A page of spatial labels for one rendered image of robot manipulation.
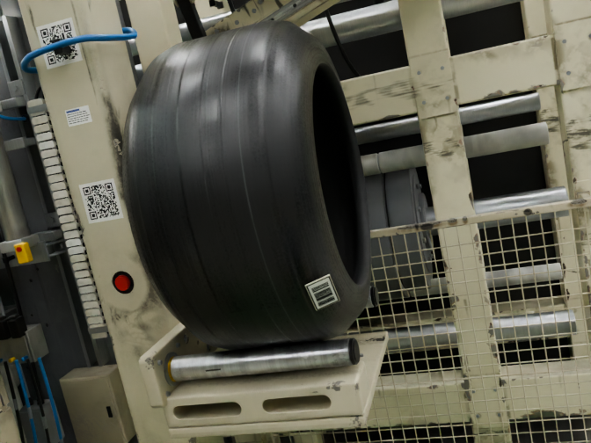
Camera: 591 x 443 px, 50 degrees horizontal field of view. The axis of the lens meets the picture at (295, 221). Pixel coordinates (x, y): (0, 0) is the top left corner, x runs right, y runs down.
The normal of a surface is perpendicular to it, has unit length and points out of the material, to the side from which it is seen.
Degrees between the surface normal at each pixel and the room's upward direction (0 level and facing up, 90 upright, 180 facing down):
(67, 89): 90
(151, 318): 90
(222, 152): 72
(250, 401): 90
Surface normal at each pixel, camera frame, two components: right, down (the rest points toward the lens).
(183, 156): -0.30, -0.12
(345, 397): -0.25, 0.22
